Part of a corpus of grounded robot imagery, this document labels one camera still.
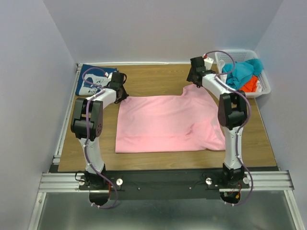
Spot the pink t-shirt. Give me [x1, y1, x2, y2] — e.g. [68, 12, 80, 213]
[115, 84, 225, 153]

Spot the folded blue printed t-shirt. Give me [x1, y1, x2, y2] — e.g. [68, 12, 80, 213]
[75, 64, 117, 96]

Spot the white garment in basket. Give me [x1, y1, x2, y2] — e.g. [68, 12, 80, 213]
[217, 59, 227, 83]

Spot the teal t-shirt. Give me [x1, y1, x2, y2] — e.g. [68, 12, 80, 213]
[226, 58, 263, 92]

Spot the orange t-shirt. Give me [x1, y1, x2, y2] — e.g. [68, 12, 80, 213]
[240, 75, 258, 92]

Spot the white plastic basket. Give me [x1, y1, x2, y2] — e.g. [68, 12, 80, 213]
[215, 49, 271, 98]

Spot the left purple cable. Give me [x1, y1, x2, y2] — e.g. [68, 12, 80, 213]
[81, 68, 119, 209]

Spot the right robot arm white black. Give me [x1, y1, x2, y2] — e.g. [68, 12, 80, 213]
[187, 56, 250, 185]

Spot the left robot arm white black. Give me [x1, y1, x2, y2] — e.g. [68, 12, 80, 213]
[71, 71, 129, 185]

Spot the aluminium frame rail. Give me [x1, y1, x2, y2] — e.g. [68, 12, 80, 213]
[28, 63, 82, 230]

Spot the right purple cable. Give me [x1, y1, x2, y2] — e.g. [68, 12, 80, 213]
[203, 50, 254, 207]

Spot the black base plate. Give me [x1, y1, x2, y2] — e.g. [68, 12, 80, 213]
[77, 168, 250, 207]

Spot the purple cable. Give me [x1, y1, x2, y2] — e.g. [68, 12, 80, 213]
[81, 68, 119, 209]
[203, 50, 254, 207]

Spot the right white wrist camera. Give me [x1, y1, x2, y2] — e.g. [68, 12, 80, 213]
[203, 54, 214, 70]

